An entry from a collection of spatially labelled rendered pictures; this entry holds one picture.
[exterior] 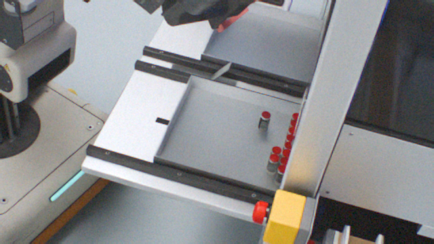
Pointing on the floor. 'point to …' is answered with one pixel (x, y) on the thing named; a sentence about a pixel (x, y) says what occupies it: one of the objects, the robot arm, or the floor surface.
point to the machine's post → (331, 92)
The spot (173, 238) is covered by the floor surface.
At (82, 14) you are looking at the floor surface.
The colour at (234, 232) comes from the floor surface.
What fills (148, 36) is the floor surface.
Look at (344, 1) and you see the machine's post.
